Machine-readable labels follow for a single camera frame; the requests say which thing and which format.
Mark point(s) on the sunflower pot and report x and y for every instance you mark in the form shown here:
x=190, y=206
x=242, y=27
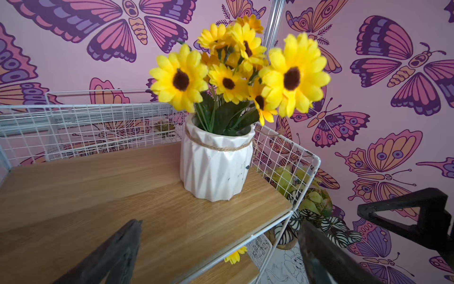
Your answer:
x=235, y=257
x=238, y=84

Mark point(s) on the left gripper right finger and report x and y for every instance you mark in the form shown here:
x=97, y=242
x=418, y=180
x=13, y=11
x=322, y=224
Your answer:
x=325, y=263

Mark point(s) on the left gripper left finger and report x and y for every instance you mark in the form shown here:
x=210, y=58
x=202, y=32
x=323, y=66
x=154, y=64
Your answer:
x=112, y=262

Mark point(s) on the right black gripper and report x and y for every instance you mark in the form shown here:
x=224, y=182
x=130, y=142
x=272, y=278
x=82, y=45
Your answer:
x=433, y=229

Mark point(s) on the white wire wooden shelf rack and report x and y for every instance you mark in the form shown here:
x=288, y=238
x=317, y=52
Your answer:
x=73, y=176

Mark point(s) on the green striped leafy plant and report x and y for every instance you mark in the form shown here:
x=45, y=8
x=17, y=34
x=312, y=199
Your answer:
x=316, y=207

